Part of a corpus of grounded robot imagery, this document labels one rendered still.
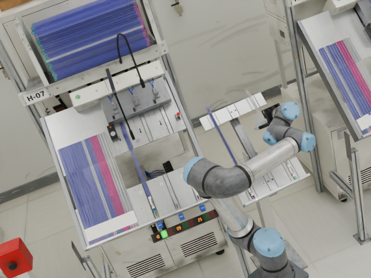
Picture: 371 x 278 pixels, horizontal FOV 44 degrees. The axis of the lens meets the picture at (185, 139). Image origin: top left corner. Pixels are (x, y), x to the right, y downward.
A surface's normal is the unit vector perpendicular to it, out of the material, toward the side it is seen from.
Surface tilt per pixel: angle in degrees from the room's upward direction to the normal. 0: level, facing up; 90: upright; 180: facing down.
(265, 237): 7
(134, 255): 88
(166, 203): 45
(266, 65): 90
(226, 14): 90
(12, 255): 90
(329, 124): 0
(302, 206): 0
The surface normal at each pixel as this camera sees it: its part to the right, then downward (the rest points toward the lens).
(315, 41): -0.03, -0.26
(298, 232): -0.28, -0.81
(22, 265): 0.25, 0.45
